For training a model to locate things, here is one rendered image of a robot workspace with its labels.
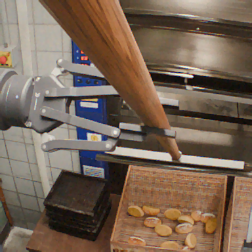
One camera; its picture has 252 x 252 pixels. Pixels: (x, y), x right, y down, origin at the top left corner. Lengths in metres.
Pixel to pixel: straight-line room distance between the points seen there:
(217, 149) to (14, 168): 1.29
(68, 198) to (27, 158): 0.50
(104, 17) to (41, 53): 1.82
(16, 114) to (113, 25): 0.36
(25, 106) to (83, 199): 1.54
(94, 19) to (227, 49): 1.64
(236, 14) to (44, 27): 0.92
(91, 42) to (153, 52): 1.62
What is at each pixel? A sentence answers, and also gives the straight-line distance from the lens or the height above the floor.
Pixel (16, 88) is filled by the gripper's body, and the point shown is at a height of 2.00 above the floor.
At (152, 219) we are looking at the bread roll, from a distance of 2.14.
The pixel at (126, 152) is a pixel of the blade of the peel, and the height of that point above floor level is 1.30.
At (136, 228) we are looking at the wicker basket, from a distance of 2.17.
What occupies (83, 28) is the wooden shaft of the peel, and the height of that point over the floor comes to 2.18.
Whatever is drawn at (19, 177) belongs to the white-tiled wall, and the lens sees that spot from 2.59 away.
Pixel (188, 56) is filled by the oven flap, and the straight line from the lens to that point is 1.79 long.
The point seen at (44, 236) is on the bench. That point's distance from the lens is 2.17.
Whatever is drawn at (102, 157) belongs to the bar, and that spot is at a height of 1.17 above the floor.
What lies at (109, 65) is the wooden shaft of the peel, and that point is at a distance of 0.23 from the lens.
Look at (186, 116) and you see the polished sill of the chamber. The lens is 1.96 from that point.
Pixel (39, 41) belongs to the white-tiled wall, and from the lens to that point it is 1.96.
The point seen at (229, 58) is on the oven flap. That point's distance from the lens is 1.79.
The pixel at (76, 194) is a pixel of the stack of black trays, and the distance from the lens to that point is 2.06.
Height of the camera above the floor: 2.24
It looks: 35 degrees down
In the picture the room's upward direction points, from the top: straight up
